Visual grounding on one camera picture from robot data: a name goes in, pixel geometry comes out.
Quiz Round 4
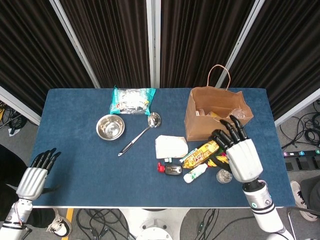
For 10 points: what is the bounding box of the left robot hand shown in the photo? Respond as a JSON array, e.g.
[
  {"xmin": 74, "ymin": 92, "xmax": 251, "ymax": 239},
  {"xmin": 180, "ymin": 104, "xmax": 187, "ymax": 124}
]
[{"xmin": 16, "ymin": 147, "xmax": 62, "ymax": 201}]

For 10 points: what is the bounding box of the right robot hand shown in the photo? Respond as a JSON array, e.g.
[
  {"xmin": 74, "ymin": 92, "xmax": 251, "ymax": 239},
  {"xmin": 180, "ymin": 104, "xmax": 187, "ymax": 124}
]
[{"xmin": 208, "ymin": 114, "xmax": 264, "ymax": 185}]

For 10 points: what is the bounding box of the clear plastic bag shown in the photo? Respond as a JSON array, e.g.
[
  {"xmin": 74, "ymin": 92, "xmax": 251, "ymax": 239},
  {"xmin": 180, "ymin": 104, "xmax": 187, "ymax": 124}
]
[{"xmin": 229, "ymin": 107, "xmax": 251, "ymax": 120}]

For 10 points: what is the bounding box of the brown paper carrier bag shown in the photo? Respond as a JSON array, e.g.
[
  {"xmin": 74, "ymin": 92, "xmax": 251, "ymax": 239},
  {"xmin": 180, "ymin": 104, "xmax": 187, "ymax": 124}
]
[{"xmin": 184, "ymin": 64, "xmax": 254, "ymax": 142}]

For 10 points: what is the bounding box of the green white tube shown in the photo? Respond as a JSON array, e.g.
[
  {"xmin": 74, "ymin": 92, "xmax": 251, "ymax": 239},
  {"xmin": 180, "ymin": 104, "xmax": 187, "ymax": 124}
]
[{"xmin": 179, "ymin": 148, "xmax": 199, "ymax": 163}]

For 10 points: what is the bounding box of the teal silver snack packet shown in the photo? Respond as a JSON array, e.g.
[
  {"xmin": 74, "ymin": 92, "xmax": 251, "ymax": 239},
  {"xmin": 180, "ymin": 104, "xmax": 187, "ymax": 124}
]
[{"xmin": 108, "ymin": 85, "xmax": 157, "ymax": 116}]

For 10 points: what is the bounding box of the colourful feather shuttlecock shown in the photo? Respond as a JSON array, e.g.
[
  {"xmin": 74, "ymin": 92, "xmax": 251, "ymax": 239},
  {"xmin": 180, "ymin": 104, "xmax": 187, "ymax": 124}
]
[{"xmin": 207, "ymin": 154, "xmax": 230, "ymax": 168}]

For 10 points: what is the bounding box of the gold biscuit packet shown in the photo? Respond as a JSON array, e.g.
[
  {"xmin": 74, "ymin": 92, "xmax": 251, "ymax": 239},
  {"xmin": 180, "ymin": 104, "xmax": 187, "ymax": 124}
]
[{"xmin": 182, "ymin": 139, "xmax": 221, "ymax": 170}]

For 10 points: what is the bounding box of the blue felt table cover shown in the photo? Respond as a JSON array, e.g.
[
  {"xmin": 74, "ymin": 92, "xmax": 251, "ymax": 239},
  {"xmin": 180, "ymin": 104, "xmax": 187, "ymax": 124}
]
[{"xmin": 26, "ymin": 87, "xmax": 296, "ymax": 208}]

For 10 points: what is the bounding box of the white bottle green print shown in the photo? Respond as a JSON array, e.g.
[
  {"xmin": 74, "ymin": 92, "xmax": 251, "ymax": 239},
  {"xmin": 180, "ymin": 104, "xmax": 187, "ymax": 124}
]
[{"xmin": 183, "ymin": 166, "xmax": 209, "ymax": 184}]

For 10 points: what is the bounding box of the black white sneaker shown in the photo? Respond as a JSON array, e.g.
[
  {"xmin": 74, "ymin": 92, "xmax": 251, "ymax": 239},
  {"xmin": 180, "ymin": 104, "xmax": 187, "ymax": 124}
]
[{"xmin": 44, "ymin": 208, "xmax": 73, "ymax": 238}]

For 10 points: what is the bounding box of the black foot pedal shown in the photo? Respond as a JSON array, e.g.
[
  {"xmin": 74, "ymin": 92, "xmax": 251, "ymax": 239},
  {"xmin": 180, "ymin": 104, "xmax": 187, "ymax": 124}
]
[{"xmin": 296, "ymin": 156, "xmax": 320, "ymax": 170}]

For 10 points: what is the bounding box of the white pink sneaker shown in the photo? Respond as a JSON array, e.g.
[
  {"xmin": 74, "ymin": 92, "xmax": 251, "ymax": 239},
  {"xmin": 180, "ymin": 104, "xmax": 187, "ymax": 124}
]
[{"xmin": 289, "ymin": 180, "xmax": 318, "ymax": 222}]

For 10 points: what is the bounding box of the white tissue pack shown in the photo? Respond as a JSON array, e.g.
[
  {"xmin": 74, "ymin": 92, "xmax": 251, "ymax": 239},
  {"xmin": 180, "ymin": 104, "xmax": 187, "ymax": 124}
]
[{"xmin": 154, "ymin": 134, "xmax": 190, "ymax": 160}]

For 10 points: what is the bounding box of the dark grey trouser leg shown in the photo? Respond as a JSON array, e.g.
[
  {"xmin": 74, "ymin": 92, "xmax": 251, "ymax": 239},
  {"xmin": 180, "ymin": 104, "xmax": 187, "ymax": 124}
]
[{"xmin": 299, "ymin": 172, "xmax": 320, "ymax": 208}]

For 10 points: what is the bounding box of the stainless steel bowl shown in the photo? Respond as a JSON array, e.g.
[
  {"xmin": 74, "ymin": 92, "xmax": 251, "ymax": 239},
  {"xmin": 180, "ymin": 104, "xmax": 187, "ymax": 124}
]
[{"xmin": 95, "ymin": 114, "xmax": 126, "ymax": 141}]

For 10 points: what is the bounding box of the dark pleated curtain panel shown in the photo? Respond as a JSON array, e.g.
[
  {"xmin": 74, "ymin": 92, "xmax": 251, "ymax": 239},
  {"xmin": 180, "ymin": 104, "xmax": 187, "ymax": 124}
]
[
  {"xmin": 59, "ymin": 0, "xmax": 151, "ymax": 89},
  {"xmin": 159, "ymin": 0, "xmax": 256, "ymax": 89},
  {"xmin": 0, "ymin": 0, "xmax": 96, "ymax": 116},
  {"xmin": 224, "ymin": 0, "xmax": 320, "ymax": 121}
]

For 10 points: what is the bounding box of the black floor cable tangle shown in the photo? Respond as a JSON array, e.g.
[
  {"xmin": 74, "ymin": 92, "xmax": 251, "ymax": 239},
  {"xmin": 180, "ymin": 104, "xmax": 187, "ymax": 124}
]
[
  {"xmin": 74, "ymin": 208, "xmax": 137, "ymax": 240},
  {"xmin": 0, "ymin": 99, "xmax": 28, "ymax": 131},
  {"xmin": 279, "ymin": 99, "xmax": 320, "ymax": 151}
]

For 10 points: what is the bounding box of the white aluminium frame post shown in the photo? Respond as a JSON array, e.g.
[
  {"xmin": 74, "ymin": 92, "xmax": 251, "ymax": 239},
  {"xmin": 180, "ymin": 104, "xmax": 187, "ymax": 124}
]
[
  {"xmin": 214, "ymin": 0, "xmax": 266, "ymax": 88},
  {"xmin": 49, "ymin": 0, "xmax": 101, "ymax": 89},
  {"xmin": 0, "ymin": 86, "xmax": 42, "ymax": 126},
  {"xmin": 146, "ymin": 0, "xmax": 161, "ymax": 89},
  {"xmin": 274, "ymin": 87, "xmax": 320, "ymax": 128}
]

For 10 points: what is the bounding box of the steel ladle black handle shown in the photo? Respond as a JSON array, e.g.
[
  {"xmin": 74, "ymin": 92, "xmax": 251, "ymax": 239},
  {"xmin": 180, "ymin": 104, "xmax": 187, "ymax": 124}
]
[{"xmin": 117, "ymin": 112, "xmax": 162, "ymax": 158}]

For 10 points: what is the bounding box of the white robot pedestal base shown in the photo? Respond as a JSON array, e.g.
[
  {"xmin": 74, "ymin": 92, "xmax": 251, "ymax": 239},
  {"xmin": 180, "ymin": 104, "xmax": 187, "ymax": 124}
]
[{"xmin": 119, "ymin": 207, "xmax": 191, "ymax": 240}]

